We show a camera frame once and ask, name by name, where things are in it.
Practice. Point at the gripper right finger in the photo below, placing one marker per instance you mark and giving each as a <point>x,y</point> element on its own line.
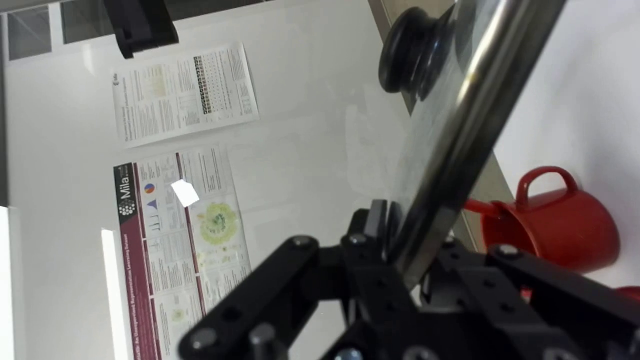
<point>550,295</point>

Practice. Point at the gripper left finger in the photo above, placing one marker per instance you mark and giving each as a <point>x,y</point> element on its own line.
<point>260,285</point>

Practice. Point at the glass lid with black knob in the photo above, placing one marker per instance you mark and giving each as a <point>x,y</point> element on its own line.
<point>465,125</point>

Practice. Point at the red pot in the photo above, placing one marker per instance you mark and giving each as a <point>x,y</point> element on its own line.
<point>565,230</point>

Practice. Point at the small red object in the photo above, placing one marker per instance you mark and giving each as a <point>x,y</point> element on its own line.
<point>631,293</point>

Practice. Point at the poster with maroon stripe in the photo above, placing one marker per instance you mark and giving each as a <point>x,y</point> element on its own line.
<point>175,250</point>

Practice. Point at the white paper poster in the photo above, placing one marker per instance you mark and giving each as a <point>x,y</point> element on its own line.
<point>180,95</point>

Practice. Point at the camera on mount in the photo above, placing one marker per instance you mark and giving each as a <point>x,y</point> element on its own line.
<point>140,22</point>

